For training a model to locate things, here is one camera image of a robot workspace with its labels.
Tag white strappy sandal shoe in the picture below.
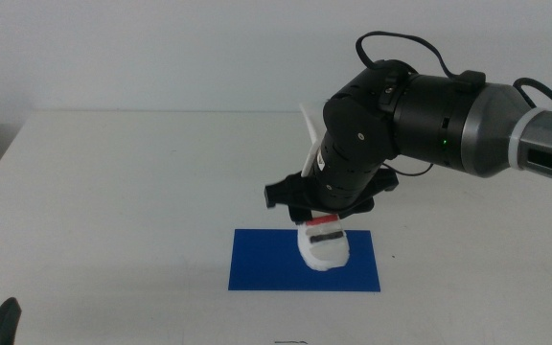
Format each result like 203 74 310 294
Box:
296 214 352 272

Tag blue rectangular mat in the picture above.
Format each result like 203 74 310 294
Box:
227 228 381 292

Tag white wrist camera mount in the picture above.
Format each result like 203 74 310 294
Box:
298 101 328 178

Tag thin black cable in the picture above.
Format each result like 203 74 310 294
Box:
380 161 435 178

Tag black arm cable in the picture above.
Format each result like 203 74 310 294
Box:
355 31 552 114

